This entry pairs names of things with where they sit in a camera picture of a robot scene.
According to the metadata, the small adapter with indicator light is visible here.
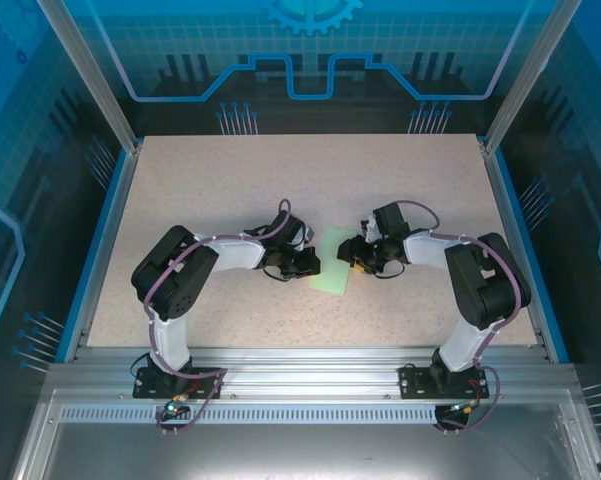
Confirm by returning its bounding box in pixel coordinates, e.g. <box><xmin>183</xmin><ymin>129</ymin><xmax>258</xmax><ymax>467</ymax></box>
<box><xmin>447</xmin><ymin>399</ymin><xmax>484</xmax><ymax>416</ymax></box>
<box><xmin>155</xmin><ymin>397</ymin><xmax>191</xmax><ymax>419</ymax></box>

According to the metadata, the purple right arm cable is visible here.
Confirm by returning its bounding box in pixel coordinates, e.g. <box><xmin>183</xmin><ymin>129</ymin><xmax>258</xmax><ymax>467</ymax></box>
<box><xmin>399</xmin><ymin>198</ymin><xmax>526</xmax><ymax>434</ymax></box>

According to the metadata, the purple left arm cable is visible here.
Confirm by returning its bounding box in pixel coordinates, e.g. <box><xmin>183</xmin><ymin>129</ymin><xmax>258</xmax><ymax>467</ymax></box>
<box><xmin>143</xmin><ymin>198</ymin><xmax>294</xmax><ymax>435</ymax></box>

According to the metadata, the aluminium table edge beam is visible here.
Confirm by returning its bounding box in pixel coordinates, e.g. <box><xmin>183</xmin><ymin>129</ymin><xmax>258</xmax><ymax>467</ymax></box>
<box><xmin>47</xmin><ymin>344</ymin><xmax>579</xmax><ymax>404</ymax></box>

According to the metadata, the blue aluminium side rail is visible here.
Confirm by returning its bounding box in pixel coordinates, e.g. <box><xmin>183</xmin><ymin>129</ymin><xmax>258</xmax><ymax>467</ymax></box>
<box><xmin>54</xmin><ymin>144</ymin><xmax>144</xmax><ymax>364</ymax></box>
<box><xmin>479</xmin><ymin>142</ymin><xmax>571</xmax><ymax>364</ymax></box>

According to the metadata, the slotted white cable duct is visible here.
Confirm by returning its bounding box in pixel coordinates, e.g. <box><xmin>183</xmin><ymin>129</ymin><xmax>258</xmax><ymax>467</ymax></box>
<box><xmin>59</xmin><ymin>405</ymin><xmax>444</xmax><ymax>426</ymax></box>

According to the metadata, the light green paper sheet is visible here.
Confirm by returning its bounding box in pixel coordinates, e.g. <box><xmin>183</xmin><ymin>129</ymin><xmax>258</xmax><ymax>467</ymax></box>
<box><xmin>308</xmin><ymin>227</ymin><xmax>359</xmax><ymax>296</ymax></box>

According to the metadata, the thin black right gripper cable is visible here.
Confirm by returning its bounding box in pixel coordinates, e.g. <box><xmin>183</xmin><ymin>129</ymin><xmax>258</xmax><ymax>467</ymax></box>
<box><xmin>373</xmin><ymin>259</ymin><xmax>406</xmax><ymax>279</ymax></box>

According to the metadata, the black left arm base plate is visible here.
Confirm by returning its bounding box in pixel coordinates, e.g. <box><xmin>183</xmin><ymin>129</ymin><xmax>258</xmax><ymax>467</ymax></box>
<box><xmin>132</xmin><ymin>366</ymin><xmax>225</xmax><ymax>401</ymax></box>

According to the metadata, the steel sheet tray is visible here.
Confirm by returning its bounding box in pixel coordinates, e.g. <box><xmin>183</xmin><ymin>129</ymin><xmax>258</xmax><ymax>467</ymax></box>
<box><xmin>9</xmin><ymin>389</ymin><xmax>601</xmax><ymax>480</ymax></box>

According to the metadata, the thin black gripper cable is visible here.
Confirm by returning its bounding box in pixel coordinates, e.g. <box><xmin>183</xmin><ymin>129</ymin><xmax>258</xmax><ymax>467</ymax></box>
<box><xmin>373</xmin><ymin>259</ymin><xmax>406</xmax><ymax>279</ymax></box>
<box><xmin>261</xmin><ymin>264</ymin><xmax>294</xmax><ymax>283</ymax></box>

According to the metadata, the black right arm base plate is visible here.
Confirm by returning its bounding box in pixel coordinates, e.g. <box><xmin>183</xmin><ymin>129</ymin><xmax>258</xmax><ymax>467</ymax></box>
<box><xmin>398</xmin><ymin>364</ymin><xmax>492</xmax><ymax>401</ymax></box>

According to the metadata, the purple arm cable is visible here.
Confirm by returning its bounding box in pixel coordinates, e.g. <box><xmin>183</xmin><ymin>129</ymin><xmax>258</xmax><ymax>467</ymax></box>
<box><xmin>399</xmin><ymin>198</ymin><xmax>526</xmax><ymax>434</ymax></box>
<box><xmin>143</xmin><ymin>198</ymin><xmax>294</xmax><ymax>435</ymax></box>

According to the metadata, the aluminium frame post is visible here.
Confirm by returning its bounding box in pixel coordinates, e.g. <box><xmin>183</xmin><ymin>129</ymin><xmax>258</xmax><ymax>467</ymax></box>
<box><xmin>481</xmin><ymin>0</ymin><xmax>584</xmax><ymax>156</ymax></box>
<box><xmin>35</xmin><ymin>0</ymin><xmax>145</xmax><ymax>154</ymax></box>

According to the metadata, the thin black left gripper cable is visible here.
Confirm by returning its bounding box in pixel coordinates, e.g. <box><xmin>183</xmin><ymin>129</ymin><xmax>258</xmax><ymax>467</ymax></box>
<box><xmin>261</xmin><ymin>264</ymin><xmax>294</xmax><ymax>283</ymax></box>

